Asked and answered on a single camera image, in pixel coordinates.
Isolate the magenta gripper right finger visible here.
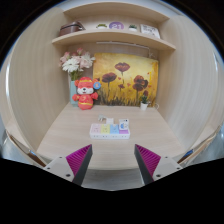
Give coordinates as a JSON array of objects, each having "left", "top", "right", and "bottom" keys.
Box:
[{"left": 134, "top": 144, "right": 182, "bottom": 185}]

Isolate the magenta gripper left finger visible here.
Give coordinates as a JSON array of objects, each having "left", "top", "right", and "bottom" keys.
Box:
[{"left": 44, "top": 145, "right": 92, "bottom": 186}]

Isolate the white blue charger plug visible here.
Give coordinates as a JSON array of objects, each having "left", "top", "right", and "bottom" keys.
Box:
[{"left": 119, "top": 119, "right": 129, "bottom": 130}]

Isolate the white charger adapter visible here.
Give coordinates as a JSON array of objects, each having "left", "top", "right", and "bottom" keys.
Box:
[{"left": 98, "top": 115, "right": 114, "bottom": 124}]

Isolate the colourful white power strip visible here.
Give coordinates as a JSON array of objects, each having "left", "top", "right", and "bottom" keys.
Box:
[{"left": 89, "top": 124, "right": 130, "bottom": 140}]

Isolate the small potted green plant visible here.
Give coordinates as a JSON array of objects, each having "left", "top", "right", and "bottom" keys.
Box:
[{"left": 140, "top": 95, "right": 149, "bottom": 111}]

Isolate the red plush toy figure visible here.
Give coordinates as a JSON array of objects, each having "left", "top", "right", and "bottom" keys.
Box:
[{"left": 72, "top": 77, "right": 101, "bottom": 110}]

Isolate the teal flower vase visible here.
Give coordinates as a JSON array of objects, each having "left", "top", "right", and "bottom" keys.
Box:
[{"left": 69, "top": 81, "right": 78, "bottom": 107}]

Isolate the poppy flower painting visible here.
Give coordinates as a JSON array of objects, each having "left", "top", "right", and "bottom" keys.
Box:
[{"left": 93, "top": 53, "right": 159, "bottom": 106}]

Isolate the pink white flower bouquet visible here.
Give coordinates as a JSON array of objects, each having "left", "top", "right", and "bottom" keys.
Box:
[{"left": 59, "top": 48, "right": 95, "bottom": 81}]

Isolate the white framed picture card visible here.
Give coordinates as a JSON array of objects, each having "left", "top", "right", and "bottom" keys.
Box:
[{"left": 140, "top": 24, "right": 160, "bottom": 38}]

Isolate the small green plant right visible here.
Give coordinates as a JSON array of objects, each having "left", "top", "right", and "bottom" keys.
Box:
[{"left": 129, "top": 24, "right": 137, "bottom": 32}]

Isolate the small green plant left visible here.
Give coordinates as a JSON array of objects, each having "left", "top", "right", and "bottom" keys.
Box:
[{"left": 96, "top": 24, "right": 107, "bottom": 29}]

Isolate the purple round number sign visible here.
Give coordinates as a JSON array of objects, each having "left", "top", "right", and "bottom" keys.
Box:
[{"left": 109, "top": 21, "right": 124, "bottom": 29}]

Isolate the wooden wall shelf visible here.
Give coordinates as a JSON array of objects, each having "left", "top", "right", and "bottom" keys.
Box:
[{"left": 52, "top": 29, "right": 176, "bottom": 50}]

